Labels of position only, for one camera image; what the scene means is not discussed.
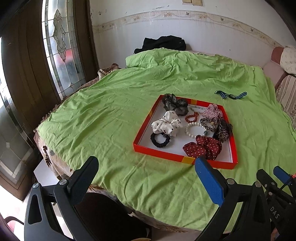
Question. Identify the stained glass window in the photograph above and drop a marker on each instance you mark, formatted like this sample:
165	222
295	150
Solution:
61	46

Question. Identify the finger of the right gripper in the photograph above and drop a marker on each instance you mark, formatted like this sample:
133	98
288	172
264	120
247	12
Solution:
286	178
267	182

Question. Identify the striped floral quilt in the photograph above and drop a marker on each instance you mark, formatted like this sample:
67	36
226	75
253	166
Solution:
283	82

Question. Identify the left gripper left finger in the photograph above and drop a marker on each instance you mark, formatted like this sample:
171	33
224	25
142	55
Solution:
40	220

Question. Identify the red jewelry tray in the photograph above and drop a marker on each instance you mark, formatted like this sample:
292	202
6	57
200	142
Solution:
173	151

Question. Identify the beige light switch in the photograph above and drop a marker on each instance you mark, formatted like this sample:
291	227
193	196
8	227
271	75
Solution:
193	2

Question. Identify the grey black lace scrunchie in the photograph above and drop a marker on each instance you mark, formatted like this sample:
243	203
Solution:
178	105

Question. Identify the black clothing pile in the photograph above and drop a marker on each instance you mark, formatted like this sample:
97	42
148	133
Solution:
168	42

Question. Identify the red polka dot scrunchie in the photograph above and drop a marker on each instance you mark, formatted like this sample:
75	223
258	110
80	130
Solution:
206	147

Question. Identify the white dotted scrunchie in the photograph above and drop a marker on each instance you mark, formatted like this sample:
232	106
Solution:
169	124

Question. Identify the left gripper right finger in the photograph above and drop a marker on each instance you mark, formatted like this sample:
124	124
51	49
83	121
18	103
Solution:
242	212

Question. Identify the white floral pillow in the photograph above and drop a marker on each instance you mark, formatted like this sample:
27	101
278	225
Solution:
288	59

